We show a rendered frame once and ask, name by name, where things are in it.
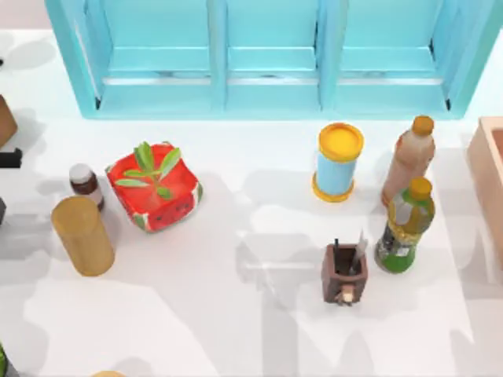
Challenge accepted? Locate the blue and yellow canister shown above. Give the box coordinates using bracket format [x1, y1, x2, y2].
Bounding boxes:
[312, 123, 365, 203]

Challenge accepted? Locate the salmon shallow box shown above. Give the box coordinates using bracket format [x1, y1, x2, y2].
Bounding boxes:
[466, 115, 503, 287]

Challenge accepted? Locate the green bottle yellow cap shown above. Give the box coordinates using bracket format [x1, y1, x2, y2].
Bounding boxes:
[374, 177, 436, 273]

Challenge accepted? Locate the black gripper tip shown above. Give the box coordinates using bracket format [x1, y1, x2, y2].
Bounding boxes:
[0, 148, 23, 169]

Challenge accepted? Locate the tan wooden cylinder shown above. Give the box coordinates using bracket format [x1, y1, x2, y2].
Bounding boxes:
[50, 196, 116, 277]

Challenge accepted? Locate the small brown medicine bottle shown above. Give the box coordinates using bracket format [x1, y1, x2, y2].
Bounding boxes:
[68, 163, 105, 212]

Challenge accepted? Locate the green plant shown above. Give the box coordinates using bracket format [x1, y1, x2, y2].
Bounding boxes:
[116, 141, 182, 201]

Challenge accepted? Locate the grey pen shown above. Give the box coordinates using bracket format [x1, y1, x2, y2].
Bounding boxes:
[351, 229, 368, 272]

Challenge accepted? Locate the brown wooden block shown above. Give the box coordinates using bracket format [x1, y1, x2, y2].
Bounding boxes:
[0, 94, 19, 148]

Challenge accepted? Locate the red watermelon plant pot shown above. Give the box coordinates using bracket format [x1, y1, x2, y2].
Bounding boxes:
[105, 141, 204, 233]

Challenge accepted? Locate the light blue rack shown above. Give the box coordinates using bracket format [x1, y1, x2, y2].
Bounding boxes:
[43, 0, 503, 120]

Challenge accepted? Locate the brown tea bottle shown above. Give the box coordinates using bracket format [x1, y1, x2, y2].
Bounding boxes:
[380, 115, 436, 207]

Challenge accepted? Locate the brown pen holder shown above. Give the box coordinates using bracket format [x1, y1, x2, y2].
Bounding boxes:
[321, 243, 369, 306]

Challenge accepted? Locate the green object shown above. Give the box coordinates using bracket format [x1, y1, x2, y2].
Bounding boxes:
[0, 342, 17, 377]

